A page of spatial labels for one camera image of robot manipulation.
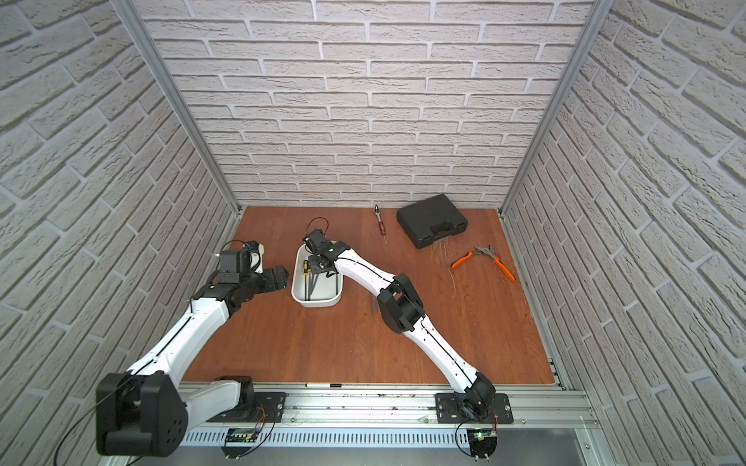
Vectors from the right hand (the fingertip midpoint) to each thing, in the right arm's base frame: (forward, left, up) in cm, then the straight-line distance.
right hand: (324, 261), depth 103 cm
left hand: (-11, +11, +13) cm, 20 cm away
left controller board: (-52, +19, -4) cm, 55 cm away
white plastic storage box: (-14, 0, 0) cm, 14 cm away
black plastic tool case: (+14, -40, +5) cm, 42 cm away
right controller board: (-56, -43, -3) cm, 71 cm away
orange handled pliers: (+1, -62, -1) cm, 62 cm away
